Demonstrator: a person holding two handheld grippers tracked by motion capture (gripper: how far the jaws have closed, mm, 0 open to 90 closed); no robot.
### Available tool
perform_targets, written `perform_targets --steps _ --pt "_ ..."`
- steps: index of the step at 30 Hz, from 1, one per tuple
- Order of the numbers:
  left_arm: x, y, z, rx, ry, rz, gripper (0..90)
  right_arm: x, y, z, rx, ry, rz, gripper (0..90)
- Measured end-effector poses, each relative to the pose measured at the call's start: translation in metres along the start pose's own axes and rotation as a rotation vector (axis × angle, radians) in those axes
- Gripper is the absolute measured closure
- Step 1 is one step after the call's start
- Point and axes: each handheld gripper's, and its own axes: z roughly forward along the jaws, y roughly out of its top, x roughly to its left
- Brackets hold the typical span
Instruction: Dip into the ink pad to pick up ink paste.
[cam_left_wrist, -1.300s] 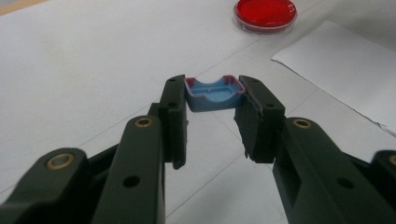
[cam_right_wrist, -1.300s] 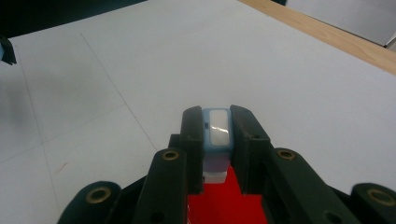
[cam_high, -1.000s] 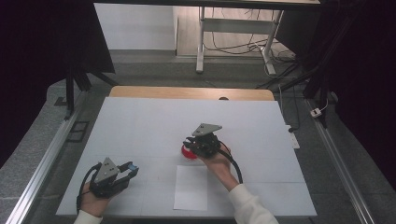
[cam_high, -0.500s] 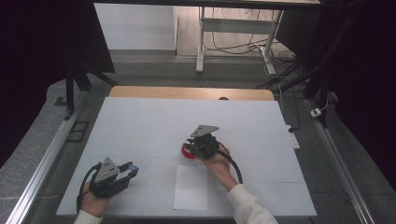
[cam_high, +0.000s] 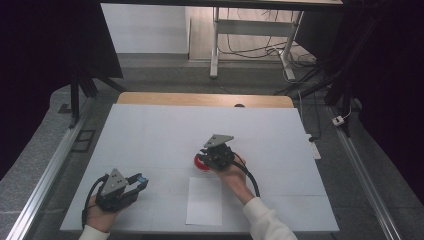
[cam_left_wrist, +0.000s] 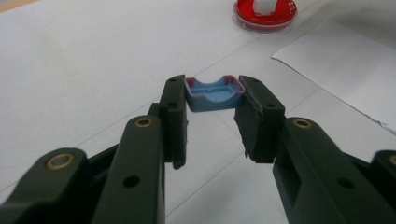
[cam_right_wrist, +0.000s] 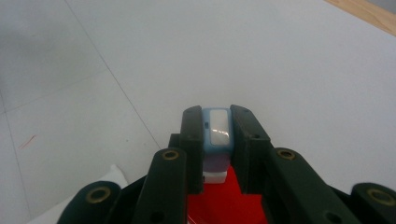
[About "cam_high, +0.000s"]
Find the small white adapter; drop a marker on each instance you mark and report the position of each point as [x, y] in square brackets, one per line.
[338, 120]

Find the aluminium rail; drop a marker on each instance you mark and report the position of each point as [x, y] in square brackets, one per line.
[363, 173]
[46, 173]

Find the black curtain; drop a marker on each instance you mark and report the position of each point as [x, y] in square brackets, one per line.
[393, 100]
[33, 66]

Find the person's right hand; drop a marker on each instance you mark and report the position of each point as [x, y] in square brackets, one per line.
[236, 180]

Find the black metal stand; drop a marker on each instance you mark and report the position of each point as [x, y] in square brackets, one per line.
[74, 100]
[346, 100]

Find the white desk frame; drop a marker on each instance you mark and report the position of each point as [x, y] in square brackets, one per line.
[253, 27]

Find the large white table cover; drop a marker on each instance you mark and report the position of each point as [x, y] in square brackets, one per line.
[160, 133]

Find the white paper sheet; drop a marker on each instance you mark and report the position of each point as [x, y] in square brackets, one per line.
[204, 201]

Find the person's left hand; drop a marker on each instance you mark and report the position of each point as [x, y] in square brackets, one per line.
[100, 218]

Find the blue stamp cap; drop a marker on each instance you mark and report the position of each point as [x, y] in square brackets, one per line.
[143, 179]

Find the dark table grommet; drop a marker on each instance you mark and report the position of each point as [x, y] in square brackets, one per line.
[239, 105]

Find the wooden table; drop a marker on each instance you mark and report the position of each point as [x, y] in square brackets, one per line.
[200, 99]

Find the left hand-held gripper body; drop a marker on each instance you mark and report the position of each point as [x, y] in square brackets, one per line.
[113, 196]

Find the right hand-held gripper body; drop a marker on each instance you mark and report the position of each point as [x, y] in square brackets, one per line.
[220, 156]

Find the round red ink pad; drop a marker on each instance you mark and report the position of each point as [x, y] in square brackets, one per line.
[199, 166]

